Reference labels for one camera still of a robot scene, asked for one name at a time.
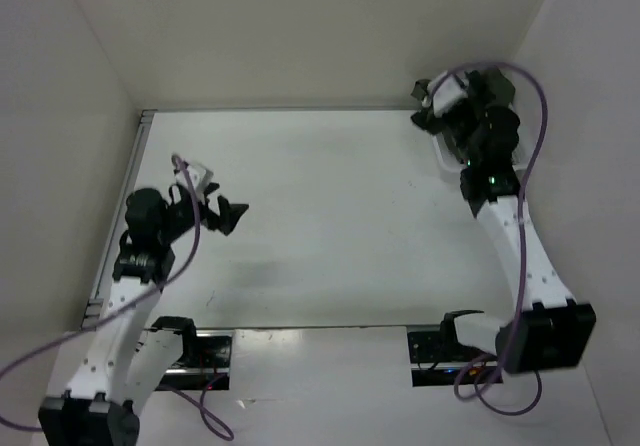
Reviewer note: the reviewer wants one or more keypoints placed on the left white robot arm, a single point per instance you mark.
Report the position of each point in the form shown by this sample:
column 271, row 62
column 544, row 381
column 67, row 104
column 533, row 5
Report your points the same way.
column 131, row 348

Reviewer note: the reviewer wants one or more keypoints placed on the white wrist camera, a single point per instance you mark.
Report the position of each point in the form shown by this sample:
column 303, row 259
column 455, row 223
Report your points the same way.
column 202, row 178
column 444, row 92

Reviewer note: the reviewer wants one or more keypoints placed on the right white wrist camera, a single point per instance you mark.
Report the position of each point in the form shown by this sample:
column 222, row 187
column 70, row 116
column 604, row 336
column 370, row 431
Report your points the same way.
column 444, row 92

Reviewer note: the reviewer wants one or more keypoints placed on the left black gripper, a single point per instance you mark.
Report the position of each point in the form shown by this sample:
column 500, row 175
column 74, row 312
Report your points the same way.
column 229, row 215

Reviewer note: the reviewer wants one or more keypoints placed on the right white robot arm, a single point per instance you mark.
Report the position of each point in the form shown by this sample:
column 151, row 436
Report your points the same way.
column 549, row 328

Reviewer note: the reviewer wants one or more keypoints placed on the white plastic basket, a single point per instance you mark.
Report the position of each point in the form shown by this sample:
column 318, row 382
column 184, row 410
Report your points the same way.
column 450, row 165

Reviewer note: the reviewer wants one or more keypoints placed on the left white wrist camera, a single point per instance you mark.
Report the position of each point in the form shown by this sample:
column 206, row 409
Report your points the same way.
column 202, row 178

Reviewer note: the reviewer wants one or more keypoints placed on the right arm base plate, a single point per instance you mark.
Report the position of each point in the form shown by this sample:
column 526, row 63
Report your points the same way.
column 432, row 364

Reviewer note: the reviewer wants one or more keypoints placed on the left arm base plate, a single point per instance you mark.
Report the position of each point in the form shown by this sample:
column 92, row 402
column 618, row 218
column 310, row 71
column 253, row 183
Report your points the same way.
column 205, row 367

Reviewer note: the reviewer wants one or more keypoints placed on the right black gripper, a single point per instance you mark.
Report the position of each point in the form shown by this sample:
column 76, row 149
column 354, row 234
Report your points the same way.
column 431, row 123

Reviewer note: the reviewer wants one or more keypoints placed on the olive green shorts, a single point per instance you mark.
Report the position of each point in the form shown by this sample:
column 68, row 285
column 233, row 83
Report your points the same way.
column 491, row 87

